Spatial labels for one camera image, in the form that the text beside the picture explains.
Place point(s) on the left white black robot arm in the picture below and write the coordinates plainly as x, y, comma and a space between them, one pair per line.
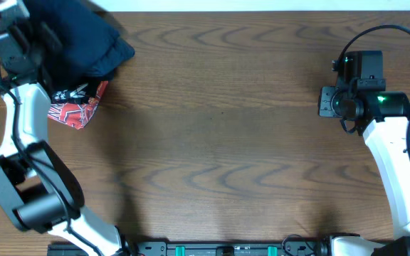
37, 190

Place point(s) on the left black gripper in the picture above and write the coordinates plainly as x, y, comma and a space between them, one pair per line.
48, 37

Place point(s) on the red printed garment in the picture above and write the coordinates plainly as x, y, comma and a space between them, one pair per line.
80, 110

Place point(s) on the black white printed garment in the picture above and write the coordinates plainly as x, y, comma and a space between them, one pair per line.
69, 94

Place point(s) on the folded navy blue garment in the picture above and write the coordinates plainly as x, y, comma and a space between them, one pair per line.
119, 52

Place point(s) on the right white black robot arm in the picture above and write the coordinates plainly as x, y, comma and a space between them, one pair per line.
382, 119

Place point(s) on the navy blue shorts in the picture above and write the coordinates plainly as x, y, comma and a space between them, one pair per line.
85, 37

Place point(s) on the folded black garment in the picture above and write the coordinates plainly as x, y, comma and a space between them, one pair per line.
97, 79

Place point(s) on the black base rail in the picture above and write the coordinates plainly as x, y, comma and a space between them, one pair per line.
294, 247

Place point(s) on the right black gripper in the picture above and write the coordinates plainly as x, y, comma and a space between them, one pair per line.
325, 104

